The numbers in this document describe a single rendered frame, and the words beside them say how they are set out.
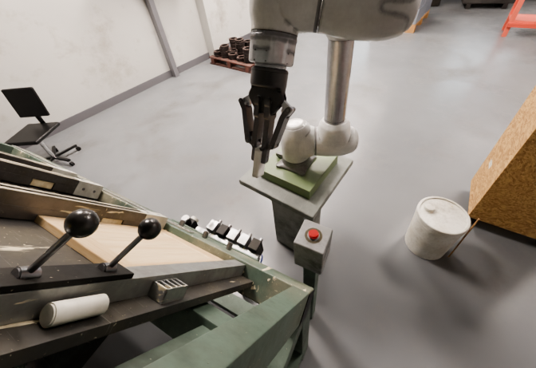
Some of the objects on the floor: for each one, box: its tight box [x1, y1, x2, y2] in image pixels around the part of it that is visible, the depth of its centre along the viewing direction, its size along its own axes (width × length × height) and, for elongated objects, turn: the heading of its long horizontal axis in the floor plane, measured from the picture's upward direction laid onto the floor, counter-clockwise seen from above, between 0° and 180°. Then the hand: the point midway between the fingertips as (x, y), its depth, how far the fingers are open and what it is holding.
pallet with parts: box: [209, 37, 255, 73], centre depth 477 cm, size 80×113×41 cm
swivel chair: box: [1, 87, 81, 166], centre depth 276 cm, size 55×55×86 cm
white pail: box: [405, 196, 480, 260], centre depth 170 cm, size 32×30×47 cm
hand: (259, 161), depth 57 cm, fingers closed
